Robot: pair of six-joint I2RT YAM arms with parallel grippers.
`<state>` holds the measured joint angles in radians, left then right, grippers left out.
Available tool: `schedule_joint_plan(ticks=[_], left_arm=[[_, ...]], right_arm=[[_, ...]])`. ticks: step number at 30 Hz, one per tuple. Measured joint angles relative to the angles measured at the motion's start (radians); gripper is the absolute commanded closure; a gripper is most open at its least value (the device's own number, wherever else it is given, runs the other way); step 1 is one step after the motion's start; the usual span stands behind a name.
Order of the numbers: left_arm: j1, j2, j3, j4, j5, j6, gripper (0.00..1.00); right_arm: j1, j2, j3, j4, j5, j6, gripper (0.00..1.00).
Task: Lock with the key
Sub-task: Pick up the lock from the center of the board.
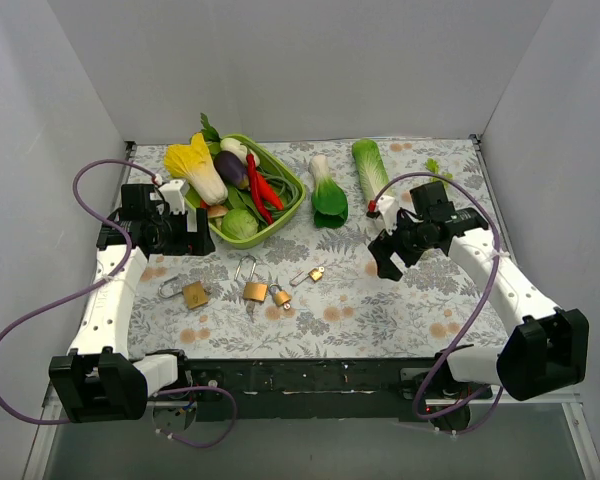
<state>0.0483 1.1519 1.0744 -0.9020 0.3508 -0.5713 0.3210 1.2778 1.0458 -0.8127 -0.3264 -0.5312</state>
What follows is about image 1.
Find red chili pepper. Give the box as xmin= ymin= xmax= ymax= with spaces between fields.
xmin=246 ymin=153 xmax=284 ymax=211
xmin=249 ymin=172 xmax=274 ymax=225

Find green round cabbage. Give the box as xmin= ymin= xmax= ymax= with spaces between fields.
xmin=221 ymin=209 xmax=259 ymax=240

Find large brass padlock left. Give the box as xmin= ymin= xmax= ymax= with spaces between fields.
xmin=158 ymin=276 xmax=210 ymax=310

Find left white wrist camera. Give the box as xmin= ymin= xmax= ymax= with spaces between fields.
xmin=158 ymin=179 xmax=189 ymax=215

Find yellow napa cabbage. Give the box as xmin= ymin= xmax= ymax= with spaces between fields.
xmin=164 ymin=133 xmax=228 ymax=206

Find green long beans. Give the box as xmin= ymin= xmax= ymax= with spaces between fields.
xmin=239 ymin=139 xmax=306 ymax=214

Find floral table mat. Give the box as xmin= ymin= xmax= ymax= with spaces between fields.
xmin=128 ymin=141 xmax=481 ymax=360

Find green napa cabbage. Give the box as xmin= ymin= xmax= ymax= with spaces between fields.
xmin=351 ymin=138 xmax=389 ymax=203

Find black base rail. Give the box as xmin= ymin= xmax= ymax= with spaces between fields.
xmin=134 ymin=357 xmax=496 ymax=421

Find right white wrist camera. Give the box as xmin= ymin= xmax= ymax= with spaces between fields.
xmin=367 ymin=195 xmax=399 ymax=234

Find tiny brass padlock with key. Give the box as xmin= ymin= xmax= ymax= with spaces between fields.
xmin=289 ymin=266 xmax=325 ymax=287

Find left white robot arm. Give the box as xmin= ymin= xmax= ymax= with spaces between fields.
xmin=49 ymin=180 xmax=215 ymax=423

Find purple eggplant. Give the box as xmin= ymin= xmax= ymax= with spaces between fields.
xmin=213 ymin=151 xmax=249 ymax=190

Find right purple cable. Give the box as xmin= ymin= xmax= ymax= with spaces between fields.
xmin=374 ymin=171 xmax=506 ymax=435

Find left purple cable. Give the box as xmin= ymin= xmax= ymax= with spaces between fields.
xmin=0 ymin=158 xmax=239 ymax=448

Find brown mushroom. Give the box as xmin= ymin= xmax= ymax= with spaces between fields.
xmin=207 ymin=205 xmax=229 ymax=219

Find brass padlock long shackle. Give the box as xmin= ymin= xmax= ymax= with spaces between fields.
xmin=234 ymin=255 xmax=268 ymax=322

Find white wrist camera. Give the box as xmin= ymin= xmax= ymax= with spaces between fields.
xmin=158 ymin=179 xmax=189 ymax=215
xmin=367 ymin=195 xmax=399 ymax=234

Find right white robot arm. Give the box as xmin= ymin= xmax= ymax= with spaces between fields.
xmin=367 ymin=182 xmax=589 ymax=401

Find purple cable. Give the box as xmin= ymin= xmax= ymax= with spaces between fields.
xmin=0 ymin=158 xmax=239 ymax=448
xmin=374 ymin=171 xmax=506 ymax=435

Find green plastic basket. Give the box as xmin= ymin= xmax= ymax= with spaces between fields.
xmin=209 ymin=133 xmax=306 ymax=250

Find white radish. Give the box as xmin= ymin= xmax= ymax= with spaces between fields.
xmin=220 ymin=137 xmax=248 ymax=156

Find celery stalk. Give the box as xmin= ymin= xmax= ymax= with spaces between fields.
xmin=425 ymin=158 xmax=453 ymax=189

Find small brass padlock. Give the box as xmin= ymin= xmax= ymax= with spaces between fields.
xmin=268 ymin=283 xmax=292 ymax=310

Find bok choy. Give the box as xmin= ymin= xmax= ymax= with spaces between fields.
xmin=309 ymin=154 xmax=348 ymax=229

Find green leafy herb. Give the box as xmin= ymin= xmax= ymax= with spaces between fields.
xmin=200 ymin=113 xmax=221 ymax=143

